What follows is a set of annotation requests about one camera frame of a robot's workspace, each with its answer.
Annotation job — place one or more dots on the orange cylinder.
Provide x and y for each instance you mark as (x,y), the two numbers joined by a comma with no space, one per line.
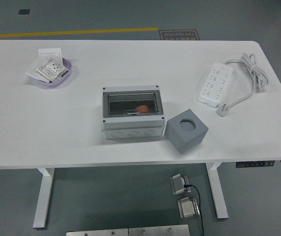
(142,108)

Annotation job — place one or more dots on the grey electrical box clear lid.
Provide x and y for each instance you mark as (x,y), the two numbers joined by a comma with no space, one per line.
(130,127)

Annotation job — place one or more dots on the grey cube with round hole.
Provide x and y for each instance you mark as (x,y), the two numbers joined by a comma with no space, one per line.
(187,140)

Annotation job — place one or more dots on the white power strip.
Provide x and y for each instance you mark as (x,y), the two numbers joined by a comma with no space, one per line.
(216,81)

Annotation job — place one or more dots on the black table control panel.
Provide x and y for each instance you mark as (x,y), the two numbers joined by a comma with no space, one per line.
(253,164)

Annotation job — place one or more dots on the brown floor sign orange text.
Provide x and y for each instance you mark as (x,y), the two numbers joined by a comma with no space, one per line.
(179,35)

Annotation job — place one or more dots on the white table leg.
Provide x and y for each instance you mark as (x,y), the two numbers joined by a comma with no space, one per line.
(44,196)
(219,196)

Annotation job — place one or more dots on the silver foot pedal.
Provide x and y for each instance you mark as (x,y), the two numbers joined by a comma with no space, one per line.
(188,209)
(178,184)

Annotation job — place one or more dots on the yellow floor tape line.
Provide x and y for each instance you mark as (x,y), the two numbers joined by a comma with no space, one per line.
(69,32)

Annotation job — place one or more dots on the purple plastic tray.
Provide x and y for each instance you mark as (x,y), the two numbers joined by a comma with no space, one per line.
(54,85)

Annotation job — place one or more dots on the grey metal plate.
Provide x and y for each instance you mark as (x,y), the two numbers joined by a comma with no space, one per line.
(96,233)

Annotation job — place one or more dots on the white flat panel plate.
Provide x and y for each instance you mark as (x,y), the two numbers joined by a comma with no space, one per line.
(33,69)

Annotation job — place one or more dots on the white wall socket patterned wrap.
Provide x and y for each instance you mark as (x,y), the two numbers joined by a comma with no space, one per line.
(51,67)

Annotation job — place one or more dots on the plain white switch plate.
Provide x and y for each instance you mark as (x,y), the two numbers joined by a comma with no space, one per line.
(49,52)

